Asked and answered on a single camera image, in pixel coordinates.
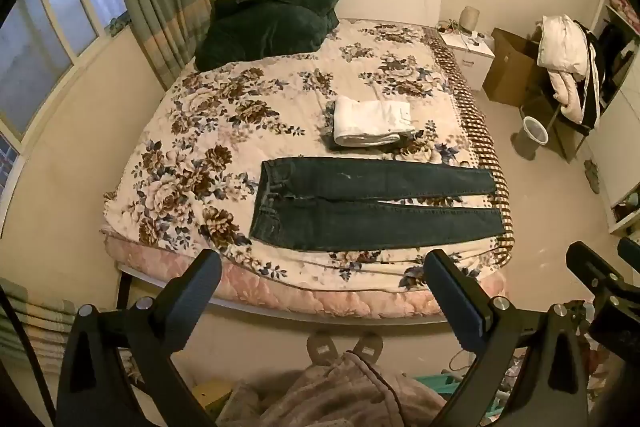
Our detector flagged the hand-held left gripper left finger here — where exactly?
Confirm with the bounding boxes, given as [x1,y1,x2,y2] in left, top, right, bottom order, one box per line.
[55,250,222,427]

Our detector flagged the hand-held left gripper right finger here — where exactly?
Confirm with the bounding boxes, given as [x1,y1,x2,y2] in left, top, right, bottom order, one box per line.
[424,250,591,427]

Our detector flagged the dark blue jeans pants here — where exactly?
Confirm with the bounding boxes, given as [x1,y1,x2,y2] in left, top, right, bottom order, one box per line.
[248,157,505,253]

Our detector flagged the white folded pants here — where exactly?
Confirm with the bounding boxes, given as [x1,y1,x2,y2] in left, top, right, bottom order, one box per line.
[332,96,417,148]

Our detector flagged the colourful floor clutter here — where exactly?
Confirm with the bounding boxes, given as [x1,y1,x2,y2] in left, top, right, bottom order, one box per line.
[575,337,640,408]

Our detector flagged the green slippers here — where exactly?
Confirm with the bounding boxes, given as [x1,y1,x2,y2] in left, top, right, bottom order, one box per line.
[585,159,601,194]

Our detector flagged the teal plastic item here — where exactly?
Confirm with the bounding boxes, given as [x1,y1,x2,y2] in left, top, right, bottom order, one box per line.
[415,372,476,408]

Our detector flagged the grey slipper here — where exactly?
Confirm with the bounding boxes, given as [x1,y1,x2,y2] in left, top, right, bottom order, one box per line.
[306,332,337,365]
[350,332,383,360]

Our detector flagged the pink quilted mattress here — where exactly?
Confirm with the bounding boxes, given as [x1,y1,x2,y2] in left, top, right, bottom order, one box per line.
[102,227,506,320]

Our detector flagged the white wardrobe shelf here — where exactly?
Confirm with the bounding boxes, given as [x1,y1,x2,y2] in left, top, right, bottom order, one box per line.
[582,0,640,238]

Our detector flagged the dark chair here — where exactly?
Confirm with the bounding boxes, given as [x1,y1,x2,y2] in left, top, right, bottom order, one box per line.
[520,72,601,162]

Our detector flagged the grey trash bin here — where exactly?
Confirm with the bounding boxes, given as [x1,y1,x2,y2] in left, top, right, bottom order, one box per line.
[515,117,549,160]

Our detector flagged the pink fleece robe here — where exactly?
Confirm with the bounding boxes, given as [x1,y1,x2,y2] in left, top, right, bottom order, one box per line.
[230,349,448,427]

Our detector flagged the bed with floral blanket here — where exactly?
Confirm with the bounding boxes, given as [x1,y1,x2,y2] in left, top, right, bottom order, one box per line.
[102,19,513,293]

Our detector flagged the striped folded cloth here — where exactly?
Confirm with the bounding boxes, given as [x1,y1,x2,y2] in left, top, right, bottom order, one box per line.
[0,277,136,378]

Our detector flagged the brown cardboard box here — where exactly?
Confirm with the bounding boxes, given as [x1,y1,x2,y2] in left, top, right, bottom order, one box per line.
[482,27,543,108]

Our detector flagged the white nightstand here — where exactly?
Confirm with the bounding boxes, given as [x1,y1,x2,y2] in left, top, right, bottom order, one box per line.
[439,27,496,92]

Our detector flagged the dark green pillows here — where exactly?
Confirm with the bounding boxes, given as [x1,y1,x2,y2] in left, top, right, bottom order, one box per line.
[195,0,341,72]

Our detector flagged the beige table lamp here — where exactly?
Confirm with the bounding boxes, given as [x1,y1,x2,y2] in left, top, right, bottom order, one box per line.
[459,6,482,32]

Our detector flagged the window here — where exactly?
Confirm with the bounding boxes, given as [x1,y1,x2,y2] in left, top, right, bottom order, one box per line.
[0,0,128,208]

